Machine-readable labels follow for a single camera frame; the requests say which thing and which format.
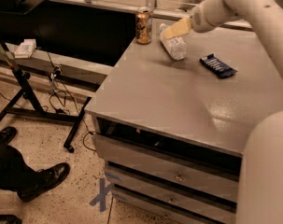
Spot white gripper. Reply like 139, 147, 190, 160
161, 0, 224, 40

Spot blue labelled plastic bottle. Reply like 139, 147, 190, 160
159, 23, 187, 61

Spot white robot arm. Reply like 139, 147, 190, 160
163, 0, 283, 224

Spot orange soda can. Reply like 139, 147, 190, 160
135, 7, 153, 44

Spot dark blue snack bar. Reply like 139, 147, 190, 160
199, 53, 237, 79

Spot grey drawer cabinet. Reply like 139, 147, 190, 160
88, 28, 283, 217

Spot top grey drawer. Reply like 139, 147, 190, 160
92, 134, 238, 203

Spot grey drawer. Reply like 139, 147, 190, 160
104, 162, 238, 224
92, 134, 238, 203
112, 186, 212, 224

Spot white tissue pack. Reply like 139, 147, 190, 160
14, 39, 36, 59

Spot middle grey drawer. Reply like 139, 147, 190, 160
104, 162, 238, 224

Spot black metal stand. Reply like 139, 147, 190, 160
0, 39, 91, 153

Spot bottom grey drawer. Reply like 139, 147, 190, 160
112, 186, 212, 224

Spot right black leather shoe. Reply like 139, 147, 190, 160
17, 162, 70, 203

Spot black leather shoe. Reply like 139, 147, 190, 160
17, 162, 70, 203
0, 126, 17, 145

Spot left black leather shoe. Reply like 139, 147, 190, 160
0, 126, 17, 145

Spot dark trouser leg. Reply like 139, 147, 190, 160
0, 143, 40, 191

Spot black floor cables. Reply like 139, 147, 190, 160
44, 51, 97, 152

